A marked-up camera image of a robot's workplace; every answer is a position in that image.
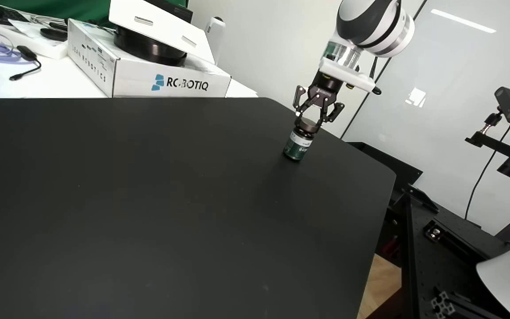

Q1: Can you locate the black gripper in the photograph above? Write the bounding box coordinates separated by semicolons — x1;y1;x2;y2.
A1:
291;76;348;136

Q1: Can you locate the small black flat object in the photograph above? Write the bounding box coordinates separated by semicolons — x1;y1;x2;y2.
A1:
40;25;70;43

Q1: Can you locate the black camera cable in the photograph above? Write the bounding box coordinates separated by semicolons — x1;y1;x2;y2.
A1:
463;112;510;222

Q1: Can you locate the dark green supplement bottle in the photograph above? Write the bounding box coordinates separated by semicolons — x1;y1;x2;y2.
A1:
282;124;316;163

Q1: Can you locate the black cable with plug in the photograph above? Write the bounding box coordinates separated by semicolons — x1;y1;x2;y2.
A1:
8;44;45;83

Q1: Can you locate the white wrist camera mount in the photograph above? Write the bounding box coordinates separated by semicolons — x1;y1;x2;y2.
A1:
316;55;385;97

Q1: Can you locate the black metal table frame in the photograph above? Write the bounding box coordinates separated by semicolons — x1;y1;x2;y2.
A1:
350;140;510;319

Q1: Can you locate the white Robotiq cardboard box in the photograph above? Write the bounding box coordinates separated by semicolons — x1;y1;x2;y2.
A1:
66;0;235;99

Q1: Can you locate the black round device in box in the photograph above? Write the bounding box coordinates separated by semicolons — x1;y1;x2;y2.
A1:
114;27;190;67

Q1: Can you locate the white flat box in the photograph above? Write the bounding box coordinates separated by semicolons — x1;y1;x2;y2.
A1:
8;18;72;60

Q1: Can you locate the green backdrop cloth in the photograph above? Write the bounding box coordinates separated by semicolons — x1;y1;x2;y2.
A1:
0;0;121;27

